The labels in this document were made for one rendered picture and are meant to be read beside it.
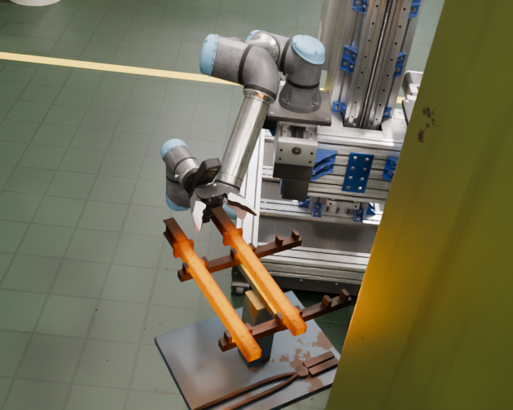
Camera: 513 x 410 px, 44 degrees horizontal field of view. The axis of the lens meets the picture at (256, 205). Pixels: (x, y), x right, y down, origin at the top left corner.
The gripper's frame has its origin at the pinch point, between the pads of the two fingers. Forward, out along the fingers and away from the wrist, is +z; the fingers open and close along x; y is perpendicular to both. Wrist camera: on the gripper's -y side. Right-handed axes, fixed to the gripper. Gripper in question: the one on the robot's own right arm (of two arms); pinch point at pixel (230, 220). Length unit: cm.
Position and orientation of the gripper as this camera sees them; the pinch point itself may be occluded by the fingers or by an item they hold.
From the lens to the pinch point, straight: 151.1
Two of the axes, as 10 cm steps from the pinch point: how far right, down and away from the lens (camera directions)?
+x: -8.8, 2.3, -4.2
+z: 4.7, 5.9, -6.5
